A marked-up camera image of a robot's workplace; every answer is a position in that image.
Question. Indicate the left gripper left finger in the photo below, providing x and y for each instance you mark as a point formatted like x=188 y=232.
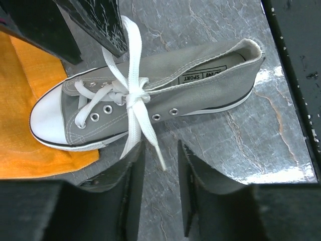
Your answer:
x=105 y=207

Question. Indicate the white shoelace of sneaker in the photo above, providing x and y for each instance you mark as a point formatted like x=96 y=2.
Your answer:
x=128 y=90

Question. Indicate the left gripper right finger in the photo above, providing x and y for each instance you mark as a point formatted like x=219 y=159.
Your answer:
x=216 y=207

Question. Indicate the grey sneaker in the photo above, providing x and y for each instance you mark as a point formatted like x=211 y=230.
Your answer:
x=203 y=79

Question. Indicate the orange mickey mouse pillow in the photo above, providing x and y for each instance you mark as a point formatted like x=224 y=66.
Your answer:
x=26 y=74

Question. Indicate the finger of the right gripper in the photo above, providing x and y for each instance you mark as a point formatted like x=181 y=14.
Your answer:
x=41 y=24
x=100 y=19

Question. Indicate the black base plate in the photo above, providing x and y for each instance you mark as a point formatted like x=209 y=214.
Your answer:
x=295 y=27

